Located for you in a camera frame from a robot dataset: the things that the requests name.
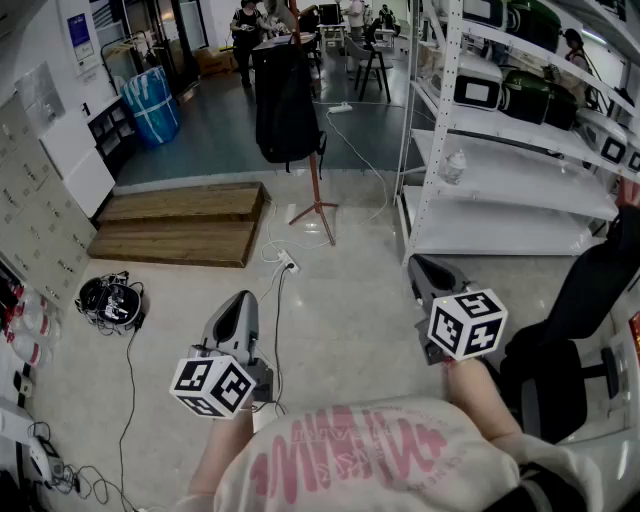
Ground blue wrapped bundle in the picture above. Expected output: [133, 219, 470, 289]
[119, 65, 182, 149]

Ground black open shelf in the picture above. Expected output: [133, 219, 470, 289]
[87, 95, 139, 179]

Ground black clothes rail with hangers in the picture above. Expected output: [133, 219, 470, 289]
[99, 29, 151, 94]

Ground clear plastic bottle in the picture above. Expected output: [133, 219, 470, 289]
[438, 148, 469, 187]

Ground brown wooden step platform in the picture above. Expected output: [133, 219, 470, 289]
[87, 180, 271, 269]

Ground black office chair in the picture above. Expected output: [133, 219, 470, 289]
[499, 204, 640, 446]

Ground cardboard box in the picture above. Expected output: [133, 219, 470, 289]
[193, 47, 240, 77]

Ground blue wall poster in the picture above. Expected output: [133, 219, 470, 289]
[66, 12, 97, 65]

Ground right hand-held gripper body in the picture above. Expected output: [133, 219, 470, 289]
[413, 281, 509, 367]

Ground person's right forearm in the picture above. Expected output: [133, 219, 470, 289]
[444, 357, 524, 444]

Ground grey chair with black legs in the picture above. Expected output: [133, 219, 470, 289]
[344, 34, 394, 104]

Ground green and black case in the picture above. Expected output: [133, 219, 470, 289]
[499, 69, 551, 126]
[542, 82, 581, 131]
[504, 0, 561, 51]

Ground white handheld device with cables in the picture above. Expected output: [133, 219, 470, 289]
[27, 434, 67, 489]

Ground beige drawer cabinet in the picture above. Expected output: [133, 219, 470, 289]
[0, 92, 99, 311]

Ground black backpack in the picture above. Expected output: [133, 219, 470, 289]
[253, 42, 329, 174]

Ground black floor cable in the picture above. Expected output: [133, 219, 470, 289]
[271, 264, 295, 417]
[115, 327, 140, 512]

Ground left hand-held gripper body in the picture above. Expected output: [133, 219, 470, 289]
[169, 327, 275, 420]

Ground black framed glass door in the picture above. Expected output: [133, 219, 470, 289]
[89, 0, 211, 101]

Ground person's left forearm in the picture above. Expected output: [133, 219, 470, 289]
[187, 407, 255, 499]

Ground wooden coat stand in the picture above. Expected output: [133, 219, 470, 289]
[284, 0, 341, 247]

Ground white metal shelving unit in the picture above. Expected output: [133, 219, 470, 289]
[394, 0, 640, 266]

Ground cream sweatshirt with pink print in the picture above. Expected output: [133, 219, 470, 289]
[169, 394, 640, 512]

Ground white cabinet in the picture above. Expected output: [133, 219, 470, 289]
[38, 107, 117, 219]

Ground black round device with cables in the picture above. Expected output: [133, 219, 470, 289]
[74, 272, 147, 337]

